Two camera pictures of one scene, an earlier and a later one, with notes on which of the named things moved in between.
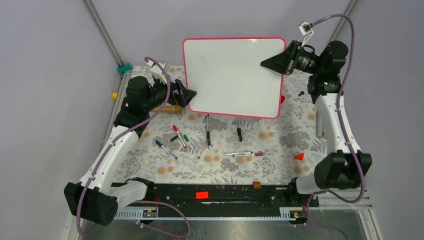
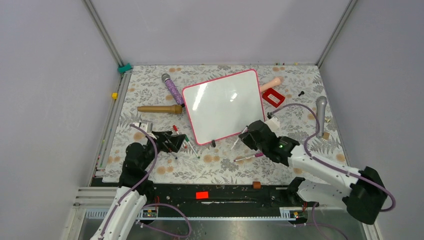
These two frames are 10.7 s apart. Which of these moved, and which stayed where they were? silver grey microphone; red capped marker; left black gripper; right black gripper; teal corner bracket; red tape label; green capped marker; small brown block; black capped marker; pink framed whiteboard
Moved: right black gripper; left black gripper; black capped marker; pink framed whiteboard
Stayed: small brown block; red tape label; red capped marker; silver grey microphone; green capped marker; teal corner bracket
